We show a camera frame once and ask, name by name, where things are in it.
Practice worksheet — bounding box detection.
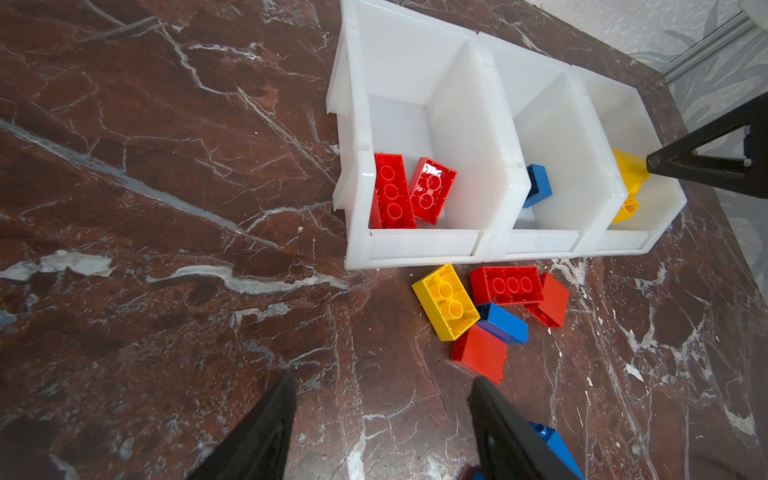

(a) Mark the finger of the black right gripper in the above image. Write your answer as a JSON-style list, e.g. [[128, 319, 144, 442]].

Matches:
[[646, 93, 767, 199]]

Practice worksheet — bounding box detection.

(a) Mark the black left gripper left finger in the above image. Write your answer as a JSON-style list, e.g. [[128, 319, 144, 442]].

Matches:
[[188, 373, 297, 479]]

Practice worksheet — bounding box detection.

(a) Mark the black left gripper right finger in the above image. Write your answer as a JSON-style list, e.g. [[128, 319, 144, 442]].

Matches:
[[468, 377, 579, 479]]

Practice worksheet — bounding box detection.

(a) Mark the red lego pile bottom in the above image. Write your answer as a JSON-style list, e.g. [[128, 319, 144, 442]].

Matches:
[[451, 325, 507, 385]]

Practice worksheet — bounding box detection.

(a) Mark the yellow lego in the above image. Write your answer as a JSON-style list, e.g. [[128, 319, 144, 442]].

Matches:
[[612, 149, 650, 196], [611, 194, 639, 225]]

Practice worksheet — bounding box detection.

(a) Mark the blue small lego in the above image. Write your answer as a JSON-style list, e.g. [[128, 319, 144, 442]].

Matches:
[[523, 164, 552, 208]]

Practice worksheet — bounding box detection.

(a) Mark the white right sorting bin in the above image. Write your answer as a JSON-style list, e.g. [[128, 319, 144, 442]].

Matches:
[[575, 67, 687, 256]]

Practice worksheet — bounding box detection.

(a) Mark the white sorting bin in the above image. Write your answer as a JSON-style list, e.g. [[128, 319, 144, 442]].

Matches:
[[326, 1, 529, 270], [575, 67, 687, 256], [479, 33, 627, 261]]

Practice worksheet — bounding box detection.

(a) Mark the blue lego in pile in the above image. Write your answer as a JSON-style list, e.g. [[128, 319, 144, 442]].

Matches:
[[476, 303, 529, 345]]

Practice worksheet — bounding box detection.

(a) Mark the red square lego right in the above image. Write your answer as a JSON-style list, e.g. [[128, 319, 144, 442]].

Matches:
[[525, 273, 570, 328]]

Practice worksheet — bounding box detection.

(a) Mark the long red lego brick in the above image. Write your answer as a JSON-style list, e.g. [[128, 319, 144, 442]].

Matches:
[[470, 266, 544, 306]]

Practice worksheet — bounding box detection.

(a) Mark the yellow lego open side up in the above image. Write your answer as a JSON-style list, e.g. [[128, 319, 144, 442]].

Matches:
[[412, 264, 480, 341]]

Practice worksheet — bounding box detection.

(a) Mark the white middle sorting bin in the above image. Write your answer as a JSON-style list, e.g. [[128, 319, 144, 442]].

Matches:
[[479, 33, 627, 261]]

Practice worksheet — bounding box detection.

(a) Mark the white left sorting bin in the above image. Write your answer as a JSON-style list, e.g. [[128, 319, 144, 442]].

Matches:
[[326, 1, 529, 270]]

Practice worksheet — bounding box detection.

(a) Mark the aluminium cage frame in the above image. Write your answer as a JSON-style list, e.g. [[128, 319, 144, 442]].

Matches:
[[658, 12, 758, 83]]

